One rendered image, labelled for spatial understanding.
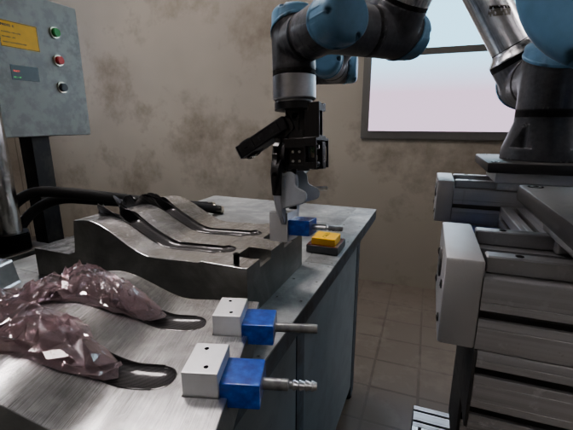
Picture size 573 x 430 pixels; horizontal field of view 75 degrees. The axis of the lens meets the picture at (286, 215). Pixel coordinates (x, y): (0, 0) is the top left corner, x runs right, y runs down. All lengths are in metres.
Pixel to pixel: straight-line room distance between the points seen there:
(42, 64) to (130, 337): 1.06
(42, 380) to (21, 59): 1.08
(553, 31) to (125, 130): 3.36
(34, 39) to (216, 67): 1.75
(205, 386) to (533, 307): 0.31
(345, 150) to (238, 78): 0.95
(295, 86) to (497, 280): 0.42
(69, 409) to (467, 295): 0.38
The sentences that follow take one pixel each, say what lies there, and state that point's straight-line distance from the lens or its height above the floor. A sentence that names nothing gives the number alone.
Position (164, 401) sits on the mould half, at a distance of 0.41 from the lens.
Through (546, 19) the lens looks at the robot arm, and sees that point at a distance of 0.31.
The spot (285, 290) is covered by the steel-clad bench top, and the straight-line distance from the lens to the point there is 0.73.
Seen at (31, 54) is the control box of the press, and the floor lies 1.31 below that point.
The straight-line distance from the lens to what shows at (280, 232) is 0.68.
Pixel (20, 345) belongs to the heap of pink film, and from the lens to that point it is 0.46.
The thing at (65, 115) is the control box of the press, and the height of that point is 1.13.
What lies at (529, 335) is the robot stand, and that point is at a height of 0.93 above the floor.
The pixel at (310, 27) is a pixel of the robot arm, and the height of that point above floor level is 1.24.
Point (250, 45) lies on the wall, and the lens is 2.87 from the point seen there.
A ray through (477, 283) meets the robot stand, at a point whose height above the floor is 0.97.
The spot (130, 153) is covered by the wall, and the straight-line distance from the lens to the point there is 3.51.
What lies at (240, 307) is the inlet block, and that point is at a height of 0.88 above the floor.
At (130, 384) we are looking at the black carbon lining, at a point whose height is 0.85.
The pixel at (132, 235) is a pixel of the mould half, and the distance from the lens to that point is 0.76.
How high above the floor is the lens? 1.11
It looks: 14 degrees down
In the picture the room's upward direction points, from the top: straight up
